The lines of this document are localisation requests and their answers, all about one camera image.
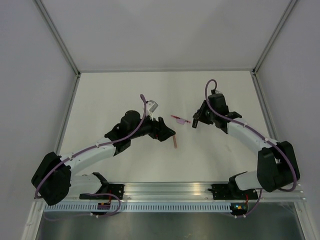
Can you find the red pen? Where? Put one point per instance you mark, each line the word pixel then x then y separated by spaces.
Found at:
pixel 177 117

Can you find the aluminium frame post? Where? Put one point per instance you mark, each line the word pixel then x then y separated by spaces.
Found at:
pixel 277 30
pixel 56 35

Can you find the right aluminium frame post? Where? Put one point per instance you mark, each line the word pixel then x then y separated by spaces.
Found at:
pixel 277 30

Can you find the black purple-tipped marker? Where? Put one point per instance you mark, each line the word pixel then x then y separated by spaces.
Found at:
pixel 195 120

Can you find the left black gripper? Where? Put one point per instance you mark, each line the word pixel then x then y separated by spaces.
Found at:
pixel 160 127

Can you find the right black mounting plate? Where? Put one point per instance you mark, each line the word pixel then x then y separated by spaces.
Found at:
pixel 222 191

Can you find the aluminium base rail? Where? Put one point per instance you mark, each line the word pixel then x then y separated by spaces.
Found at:
pixel 174 191

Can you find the light purple pen cap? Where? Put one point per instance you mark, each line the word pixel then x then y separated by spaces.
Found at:
pixel 181 121

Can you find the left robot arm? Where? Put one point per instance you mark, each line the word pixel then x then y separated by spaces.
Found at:
pixel 57 175

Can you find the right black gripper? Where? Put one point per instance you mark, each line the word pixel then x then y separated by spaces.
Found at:
pixel 204 106

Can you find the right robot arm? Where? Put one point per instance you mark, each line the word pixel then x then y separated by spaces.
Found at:
pixel 276 161

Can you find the left aluminium frame post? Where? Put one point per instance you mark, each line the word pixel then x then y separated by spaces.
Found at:
pixel 56 35

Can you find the white slotted cable duct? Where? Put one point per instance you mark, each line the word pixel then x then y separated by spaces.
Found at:
pixel 151 207

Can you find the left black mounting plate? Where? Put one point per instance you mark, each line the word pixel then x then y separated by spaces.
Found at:
pixel 110 191

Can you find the black mounting plate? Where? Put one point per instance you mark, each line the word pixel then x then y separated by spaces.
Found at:
pixel 222 191
pixel 110 191

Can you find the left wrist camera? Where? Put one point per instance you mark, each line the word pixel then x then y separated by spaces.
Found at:
pixel 151 107

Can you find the orange highlighter pen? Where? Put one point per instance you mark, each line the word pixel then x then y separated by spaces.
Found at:
pixel 175 142

